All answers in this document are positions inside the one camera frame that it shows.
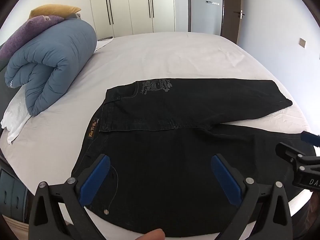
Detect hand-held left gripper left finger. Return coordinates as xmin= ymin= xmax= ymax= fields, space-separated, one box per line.
xmin=28 ymin=154 xmax=111 ymax=240

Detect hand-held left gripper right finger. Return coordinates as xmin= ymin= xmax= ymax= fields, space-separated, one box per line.
xmin=211 ymin=153 xmax=293 ymax=240

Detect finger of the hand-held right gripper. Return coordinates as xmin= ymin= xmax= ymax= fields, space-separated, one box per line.
xmin=301 ymin=131 xmax=320 ymax=148
xmin=275 ymin=142 xmax=304 ymax=167

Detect black denim pants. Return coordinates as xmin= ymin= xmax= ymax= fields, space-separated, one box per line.
xmin=71 ymin=78 xmax=316 ymax=238

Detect person's left hand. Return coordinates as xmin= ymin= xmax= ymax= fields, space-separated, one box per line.
xmin=136 ymin=228 xmax=165 ymax=240

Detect dark nightstand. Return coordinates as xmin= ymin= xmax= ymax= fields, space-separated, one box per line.
xmin=0 ymin=152 xmax=28 ymax=224

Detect white folded towel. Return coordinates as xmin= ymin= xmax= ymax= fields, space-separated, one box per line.
xmin=0 ymin=84 xmax=32 ymax=145

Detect rolled blue duvet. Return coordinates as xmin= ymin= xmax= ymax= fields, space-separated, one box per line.
xmin=5 ymin=19 xmax=97 ymax=117

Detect white bed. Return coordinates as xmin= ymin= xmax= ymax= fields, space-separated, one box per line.
xmin=0 ymin=32 xmax=316 ymax=240

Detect brown door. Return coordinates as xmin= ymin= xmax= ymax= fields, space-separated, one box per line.
xmin=220 ymin=0 xmax=242 ymax=44

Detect purple pillow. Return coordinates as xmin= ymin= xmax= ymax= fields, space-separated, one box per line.
xmin=0 ymin=15 xmax=66 ymax=58

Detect yellow pillow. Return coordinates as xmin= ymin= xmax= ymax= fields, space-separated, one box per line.
xmin=29 ymin=4 xmax=82 ymax=20

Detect white wardrobe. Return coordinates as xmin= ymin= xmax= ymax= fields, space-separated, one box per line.
xmin=88 ymin=0 xmax=188 ymax=38

